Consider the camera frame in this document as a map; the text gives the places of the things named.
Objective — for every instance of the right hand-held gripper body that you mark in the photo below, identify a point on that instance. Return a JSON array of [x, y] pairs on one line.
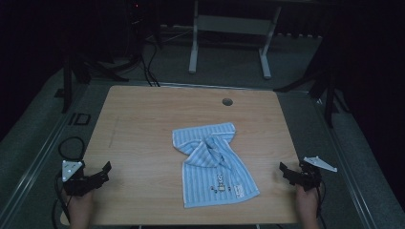
[[310, 176]]

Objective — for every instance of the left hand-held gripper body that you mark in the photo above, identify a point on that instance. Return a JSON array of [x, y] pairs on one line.
[[76, 184]]

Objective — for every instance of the blue striped towel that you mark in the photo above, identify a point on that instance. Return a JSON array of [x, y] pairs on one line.
[[211, 167]]

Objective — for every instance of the person's left hand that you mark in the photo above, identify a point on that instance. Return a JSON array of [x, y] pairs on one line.
[[80, 206]]

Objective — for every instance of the person's right hand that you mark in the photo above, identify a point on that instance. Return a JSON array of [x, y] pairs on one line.
[[306, 202]]

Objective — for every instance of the black stand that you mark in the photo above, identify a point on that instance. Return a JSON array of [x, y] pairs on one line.
[[68, 79], [329, 95]]

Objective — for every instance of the white metal stand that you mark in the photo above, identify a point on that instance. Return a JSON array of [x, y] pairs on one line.
[[232, 25]]

